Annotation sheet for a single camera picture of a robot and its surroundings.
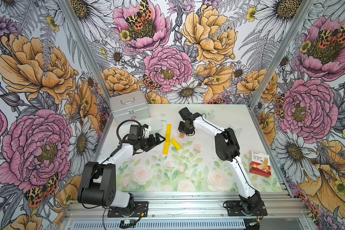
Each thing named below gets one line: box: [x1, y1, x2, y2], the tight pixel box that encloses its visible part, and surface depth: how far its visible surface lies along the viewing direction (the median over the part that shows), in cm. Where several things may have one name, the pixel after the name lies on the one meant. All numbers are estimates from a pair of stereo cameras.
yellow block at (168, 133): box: [165, 123, 172, 138], surface depth 108 cm
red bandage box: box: [249, 149, 272, 178], surface depth 87 cm
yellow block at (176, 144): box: [170, 138, 183, 151], surface depth 101 cm
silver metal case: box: [108, 90, 151, 127], surface depth 106 cm
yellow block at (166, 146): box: [162, 140, 170, 155], surface depth 98 cm
